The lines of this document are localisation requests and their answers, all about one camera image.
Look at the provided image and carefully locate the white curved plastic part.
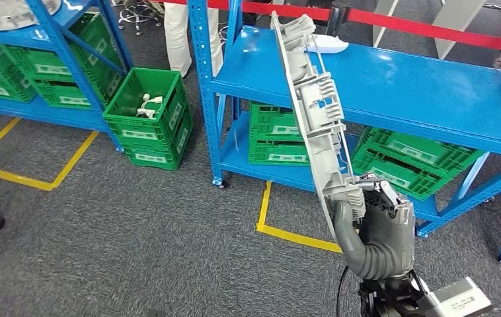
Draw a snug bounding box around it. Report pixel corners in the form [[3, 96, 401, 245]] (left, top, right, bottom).
[[306, 34, 350, 55]]

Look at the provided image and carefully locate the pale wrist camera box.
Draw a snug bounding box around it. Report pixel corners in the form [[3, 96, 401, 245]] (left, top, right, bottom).
[[422, 276, 493, 317]]

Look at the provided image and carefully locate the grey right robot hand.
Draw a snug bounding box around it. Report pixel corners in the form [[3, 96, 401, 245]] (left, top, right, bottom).
[[331, 172, 417, 281]]

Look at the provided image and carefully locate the white desk panel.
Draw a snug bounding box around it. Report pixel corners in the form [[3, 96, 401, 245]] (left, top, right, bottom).
[[371, 0, 409, 48], [433, 0, 488, 60]]

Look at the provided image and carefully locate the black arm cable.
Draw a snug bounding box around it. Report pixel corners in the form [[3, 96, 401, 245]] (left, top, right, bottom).
[[336, 264, 351, 317]]

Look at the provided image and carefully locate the black round stool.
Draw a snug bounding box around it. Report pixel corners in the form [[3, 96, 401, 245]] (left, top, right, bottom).
[[118, 1, 165, 37]]

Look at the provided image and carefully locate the grey plastic wheel cover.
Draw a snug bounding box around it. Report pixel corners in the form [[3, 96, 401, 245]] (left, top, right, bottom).
[[0, 0, 63, 32], [270, 11, 368, 256]]

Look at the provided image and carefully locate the yellow floor tape marking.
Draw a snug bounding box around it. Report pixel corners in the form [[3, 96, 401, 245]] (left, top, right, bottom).
[[255, 181, 344, 255]]

